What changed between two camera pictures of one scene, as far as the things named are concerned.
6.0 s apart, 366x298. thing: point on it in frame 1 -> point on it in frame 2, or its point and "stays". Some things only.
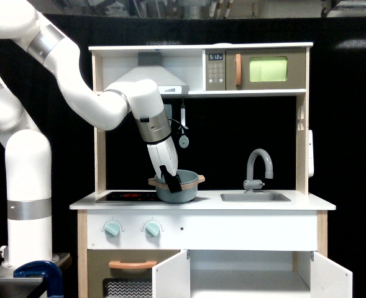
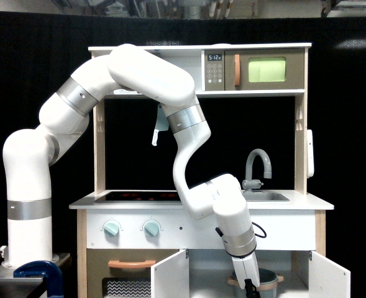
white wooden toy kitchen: [238, 114] stays
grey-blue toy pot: [189, 181] -> [268, 282]
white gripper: [164, 159] -> [247, 273]
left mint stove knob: [112, 228] stays
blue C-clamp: [43, 269] stays
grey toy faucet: [251, 184] stays
